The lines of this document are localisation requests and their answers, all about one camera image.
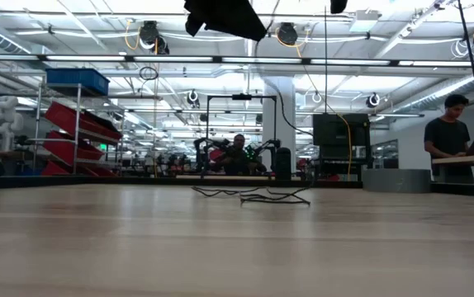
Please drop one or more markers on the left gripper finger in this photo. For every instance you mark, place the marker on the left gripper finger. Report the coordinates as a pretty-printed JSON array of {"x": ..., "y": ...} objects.
[{"x": 233, "y": 16}]

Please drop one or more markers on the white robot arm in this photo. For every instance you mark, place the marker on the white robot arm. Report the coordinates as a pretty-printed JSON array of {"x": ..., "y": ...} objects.
[{"x": 3, "y": 119}]

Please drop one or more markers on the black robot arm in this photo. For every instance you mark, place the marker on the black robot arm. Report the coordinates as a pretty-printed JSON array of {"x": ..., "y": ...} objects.
[
  {"x": 200, "y": 148},
  {"x": 268, "y": 145}
]

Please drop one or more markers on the white column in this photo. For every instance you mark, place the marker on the white column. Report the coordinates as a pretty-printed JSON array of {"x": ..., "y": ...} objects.
[{"x": 279, "y": 95}]

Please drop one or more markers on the long light strip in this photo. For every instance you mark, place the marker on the long light strip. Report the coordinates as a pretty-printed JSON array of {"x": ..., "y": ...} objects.
[{"x": 84, "y": 58}]

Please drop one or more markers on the black equipment cart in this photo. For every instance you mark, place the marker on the black equipment cart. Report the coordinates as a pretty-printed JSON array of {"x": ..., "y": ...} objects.
[{"x": 336, "y": 128}]

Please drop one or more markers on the blue storage bin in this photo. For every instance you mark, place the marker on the blue storage bin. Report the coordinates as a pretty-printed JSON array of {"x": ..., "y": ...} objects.
[{"x": 76, "y": 78}]

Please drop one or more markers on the person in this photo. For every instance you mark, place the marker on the person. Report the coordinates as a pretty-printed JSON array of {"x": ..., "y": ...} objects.
[
  {"x": 447, "y": 136},
  {"x": 237, "y": 161}
]

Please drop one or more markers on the black cylindrical stand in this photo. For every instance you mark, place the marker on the black cylindrical stand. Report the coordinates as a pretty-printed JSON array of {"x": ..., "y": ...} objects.
[{"x": 283, "y": 165}]

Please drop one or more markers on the metal shelf rack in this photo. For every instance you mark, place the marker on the metal shelf rack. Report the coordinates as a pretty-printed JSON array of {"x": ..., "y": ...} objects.
[{"x": 77, "y": 123}]

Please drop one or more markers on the red storage bin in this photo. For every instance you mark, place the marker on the red storage bin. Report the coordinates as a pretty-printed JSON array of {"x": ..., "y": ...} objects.
[
  {"x": 61, "y": 148},
  {"x": 55, "y": 170},
  {"x": 61, "y": 115}
]

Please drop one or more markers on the long wooden table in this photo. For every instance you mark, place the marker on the long wooden table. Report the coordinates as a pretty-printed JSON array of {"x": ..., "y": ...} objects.
[{"x": 451, "y": 160}]

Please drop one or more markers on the black robot station frame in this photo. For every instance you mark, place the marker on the black robot station frame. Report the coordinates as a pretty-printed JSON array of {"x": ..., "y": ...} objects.
[{"x": 241, "y": 97}]

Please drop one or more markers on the grey duct tape roll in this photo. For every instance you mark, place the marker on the grey duct tape roll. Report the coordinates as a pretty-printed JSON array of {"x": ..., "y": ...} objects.
[{"x": 396, "y": 180}]

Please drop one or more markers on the black aluminium table frame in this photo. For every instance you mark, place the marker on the black aluminium table frame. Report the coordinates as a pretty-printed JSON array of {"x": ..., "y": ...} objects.
[{"x": 96, "y": 181}]

